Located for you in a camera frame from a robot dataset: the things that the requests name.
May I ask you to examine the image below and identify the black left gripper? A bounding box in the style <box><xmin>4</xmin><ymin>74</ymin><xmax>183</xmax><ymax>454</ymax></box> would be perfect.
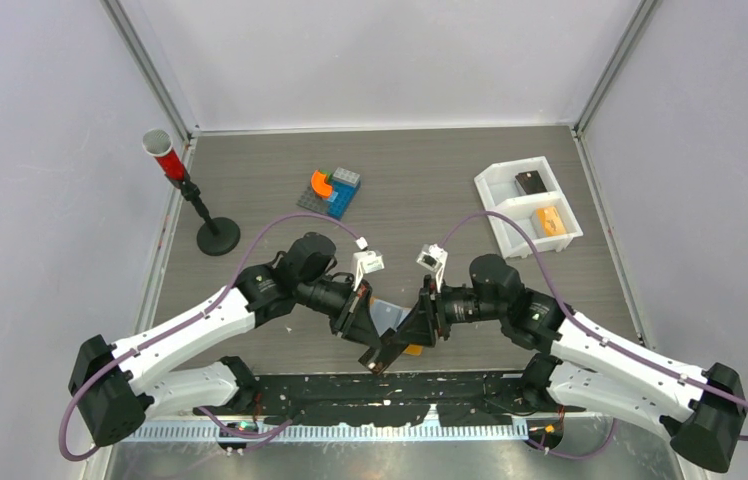
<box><xmin>296</xmin><ymin>275</ymin><xmax>382</xmax><ymax>348</ymax></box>

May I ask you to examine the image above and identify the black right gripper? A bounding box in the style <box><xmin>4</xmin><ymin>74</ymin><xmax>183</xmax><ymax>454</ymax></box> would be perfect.
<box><xmin>393</xmin><ymin>275</ymin><xmax>506</xmax><ymax>348</ymax></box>

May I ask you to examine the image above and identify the orange leather card holder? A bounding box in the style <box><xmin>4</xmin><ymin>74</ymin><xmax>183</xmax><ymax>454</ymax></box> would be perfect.
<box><xmin>369</xmin><ymin>298</ymin><xmax>410</xmax><ymax>340</ymax></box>

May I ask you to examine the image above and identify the black credit card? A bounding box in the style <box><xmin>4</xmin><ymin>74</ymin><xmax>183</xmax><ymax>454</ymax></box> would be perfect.
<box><xmin>358</xmin><ymin>332</ymin><xmax>410</xmax><ymax>376</ymax></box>
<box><xmin>514</xmin><ymin>170</ymin><xmax>548</xmax><ymax>196</ymax></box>

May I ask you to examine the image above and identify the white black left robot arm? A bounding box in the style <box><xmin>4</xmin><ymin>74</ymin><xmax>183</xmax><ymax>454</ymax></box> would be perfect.
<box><xmin>60</xmin><ymin>232</ymin><xmax>384</xmax><ymax>447</ymax></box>

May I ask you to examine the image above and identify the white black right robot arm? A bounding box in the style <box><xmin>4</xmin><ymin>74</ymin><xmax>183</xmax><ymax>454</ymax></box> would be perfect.
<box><xmin>381</xmin><ymin>254</ymin><xmax>747</xmax><ymax>473</ymax></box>

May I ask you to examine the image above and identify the orange credit card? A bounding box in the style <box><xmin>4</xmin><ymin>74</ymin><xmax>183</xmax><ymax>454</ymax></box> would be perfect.
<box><xmin>531</xmin><ymin>206</ymin><xmax>568</xmax><ymax>238</ymax></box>

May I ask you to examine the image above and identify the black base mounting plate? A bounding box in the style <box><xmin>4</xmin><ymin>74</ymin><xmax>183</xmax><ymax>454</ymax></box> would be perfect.
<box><xmin>208</xmin><ymin>370</ymin><xmax>561</xmax><ymax>427</ymax></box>

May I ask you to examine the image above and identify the toy brick assembly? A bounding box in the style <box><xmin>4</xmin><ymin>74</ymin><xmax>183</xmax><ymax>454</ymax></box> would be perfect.
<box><xmin>296</xmin><ymin>168</ymin><xmax>361</xmax><ymax>220</ymax></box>

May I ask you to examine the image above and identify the black microphone stand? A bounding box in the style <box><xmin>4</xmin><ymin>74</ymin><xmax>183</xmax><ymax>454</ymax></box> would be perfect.
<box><xmin>179</xmin><ymin>177</ymin><xmax>241</xmax><ymax>256</ymax></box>

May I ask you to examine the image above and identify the white plastic divided bin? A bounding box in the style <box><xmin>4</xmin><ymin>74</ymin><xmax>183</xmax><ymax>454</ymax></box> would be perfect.
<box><xmin>473</xmin><ymin>156</ymin><xmax>583</xmax><ymax>253</ymax></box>

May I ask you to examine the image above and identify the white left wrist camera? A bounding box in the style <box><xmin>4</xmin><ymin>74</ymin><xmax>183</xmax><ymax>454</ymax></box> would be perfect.
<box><xmin>351</xmin><ymin>250</ymin><xmax>385</xmax><ymax>291</ymax></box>

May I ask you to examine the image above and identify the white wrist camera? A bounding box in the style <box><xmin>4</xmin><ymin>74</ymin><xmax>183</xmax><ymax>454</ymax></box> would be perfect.
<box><xmin>416</xmin><ymin>244</ymin><xmax>448</xmax><ymax>292</ymax></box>
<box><xmin>351</xmin><ymin>250</ymin><xmax>385</xmax><ymax>291</ymax></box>

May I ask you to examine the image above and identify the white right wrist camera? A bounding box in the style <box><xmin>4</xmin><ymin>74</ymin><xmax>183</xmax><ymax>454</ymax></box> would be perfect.
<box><xmin>416</xmin><ymin>244</ymin><xmax>448</xmax><ymax>292</ymax></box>

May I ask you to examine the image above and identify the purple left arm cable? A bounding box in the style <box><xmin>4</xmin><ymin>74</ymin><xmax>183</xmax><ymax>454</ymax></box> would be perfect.
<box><xmin>58</xmin><ymin>211</ymin><xmax>367</xmax><ymax>463</ymax></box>

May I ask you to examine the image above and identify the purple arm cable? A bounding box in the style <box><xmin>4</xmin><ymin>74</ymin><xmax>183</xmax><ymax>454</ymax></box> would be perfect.
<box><xmin>436</xmin><ymin>210</ymin><xmax>748</xmax><ymax>443</ymax></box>
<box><xmin>58</xmin><ymin>211</ymin><xmax>367</xmax><ymax>463</ymax></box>

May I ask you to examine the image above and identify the white slotted cable duct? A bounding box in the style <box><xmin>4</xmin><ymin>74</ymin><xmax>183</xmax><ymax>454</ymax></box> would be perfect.
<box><xmin>124</xmin><ymin>419</ymin><xmax>529</xmax><ymax>444</ymax></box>

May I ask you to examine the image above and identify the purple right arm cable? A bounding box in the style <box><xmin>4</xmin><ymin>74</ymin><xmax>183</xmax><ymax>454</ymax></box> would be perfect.
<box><xmin>436</xmin><ymin>210</ymin><xmax>748</xmax><ymax>443</ymax></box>

